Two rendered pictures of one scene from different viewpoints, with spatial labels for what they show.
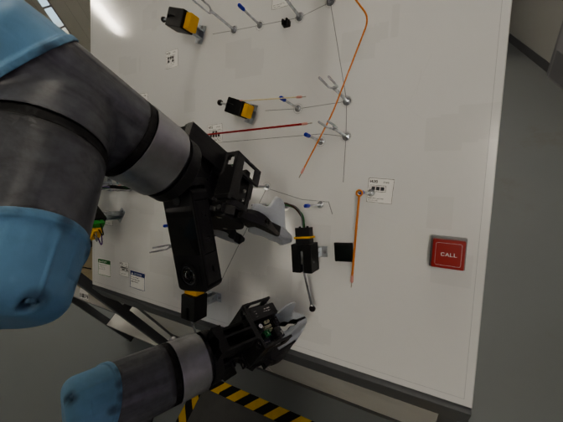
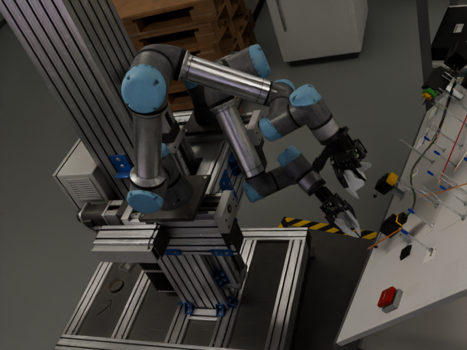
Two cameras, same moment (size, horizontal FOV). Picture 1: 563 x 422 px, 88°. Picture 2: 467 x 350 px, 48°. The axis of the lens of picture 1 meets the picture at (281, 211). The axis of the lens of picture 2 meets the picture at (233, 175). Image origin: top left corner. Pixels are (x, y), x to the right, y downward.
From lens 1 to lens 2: 135 cm
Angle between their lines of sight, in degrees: 70
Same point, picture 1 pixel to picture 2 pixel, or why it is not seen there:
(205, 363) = (308, 185)
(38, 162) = (282, 122)
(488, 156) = (431, 300)
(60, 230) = (276, 132)
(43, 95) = (294, 112)
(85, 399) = (285, 153)
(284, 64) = not seen: outside the picture
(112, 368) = (296, 156)
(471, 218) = (405, 306)
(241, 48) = not seen: outside the picture
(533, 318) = not seen: outside the picture
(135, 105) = (315, 121)
